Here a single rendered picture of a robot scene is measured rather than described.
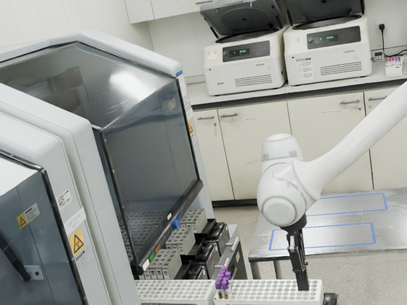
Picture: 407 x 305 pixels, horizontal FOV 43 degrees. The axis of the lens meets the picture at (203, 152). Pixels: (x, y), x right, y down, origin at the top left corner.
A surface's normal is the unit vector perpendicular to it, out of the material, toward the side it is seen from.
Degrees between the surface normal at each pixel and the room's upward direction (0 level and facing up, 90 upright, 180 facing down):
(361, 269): 0
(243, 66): 90
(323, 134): 90
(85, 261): 90
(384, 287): 0
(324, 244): 0
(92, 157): 90
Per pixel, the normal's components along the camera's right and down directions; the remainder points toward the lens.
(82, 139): 0.94, -0.08
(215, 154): -0.30, 0.36
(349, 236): -0.20, -0.93
